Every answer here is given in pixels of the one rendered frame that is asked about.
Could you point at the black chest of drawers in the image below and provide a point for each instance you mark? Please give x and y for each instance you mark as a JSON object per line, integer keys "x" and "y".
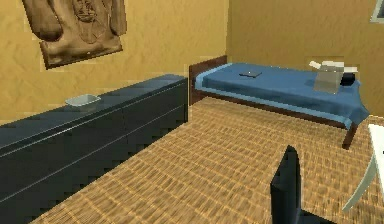
{"x": 90, "y": 133}

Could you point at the pale grey dish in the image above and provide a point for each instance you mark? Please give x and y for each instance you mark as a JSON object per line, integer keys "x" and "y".
{"x": 83, "y": 100}

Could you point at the black chair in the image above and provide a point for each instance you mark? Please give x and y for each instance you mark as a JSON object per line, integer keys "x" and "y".
{"x": 288, "y": 190}

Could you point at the grey translucent pitcher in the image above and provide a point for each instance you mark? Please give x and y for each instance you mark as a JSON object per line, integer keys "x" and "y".
{"x": 328, "y": 78}

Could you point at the black round object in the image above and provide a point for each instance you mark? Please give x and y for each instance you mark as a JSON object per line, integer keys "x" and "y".
{"x": 347, "y": 79}

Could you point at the grey framed window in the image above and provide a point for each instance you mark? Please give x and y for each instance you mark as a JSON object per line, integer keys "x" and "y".
{"x": 379, "y": 11}

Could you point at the blue bed with brown frame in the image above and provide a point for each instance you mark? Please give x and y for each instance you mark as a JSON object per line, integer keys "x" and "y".
{"x": 280, "y": 90}

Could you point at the brown wall picture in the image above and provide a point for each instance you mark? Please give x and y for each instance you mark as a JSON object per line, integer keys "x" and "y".
{"x": 78, "y": 30}

